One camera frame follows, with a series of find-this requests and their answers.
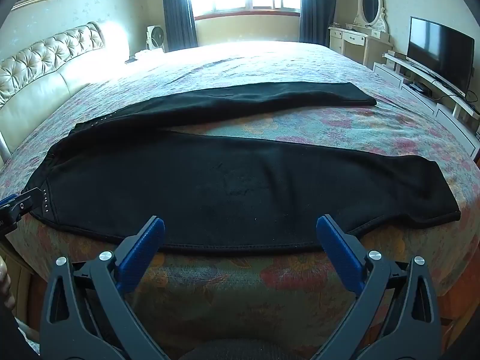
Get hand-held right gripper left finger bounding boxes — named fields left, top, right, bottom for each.
left=39, top=215, right=166, bottom=360

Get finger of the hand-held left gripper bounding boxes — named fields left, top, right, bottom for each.
left=0, top=187, right=43, bottom=235

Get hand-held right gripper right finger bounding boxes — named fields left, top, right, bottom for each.
left=315, top=214, right=442, bottom=360

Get black pants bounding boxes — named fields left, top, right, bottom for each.
left=24, top=81, right=461, bottom=254

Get person's left hand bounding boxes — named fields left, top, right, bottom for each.
left=0, top=257, right=16, bottom=310

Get floral bedspread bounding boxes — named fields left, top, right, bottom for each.
left=0, top=41, right=480, bottom=346

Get cream tufted leather headboard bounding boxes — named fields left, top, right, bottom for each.
left=0, top=22, right=130, bottom=166

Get white television stand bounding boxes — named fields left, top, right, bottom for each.
left=373, top=52, right=480, bottom=166

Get cream dressing table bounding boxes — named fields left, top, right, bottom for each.
left=328, top=23, right=393, bottom=69

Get white box fan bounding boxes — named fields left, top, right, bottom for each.
left=146, top=25, right=165, bottom=52

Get black flat screen television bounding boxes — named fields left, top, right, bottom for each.
left=406, top=16, right=475, bottom=97

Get dark blue curtain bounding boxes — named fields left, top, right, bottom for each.
left=299, top=0, right=340, bottom=47
left=161, top=0, right=198, bottom=52

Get white oval vanity mirror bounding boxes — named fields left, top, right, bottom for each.
left=354, top=0, right=388, bottom=33

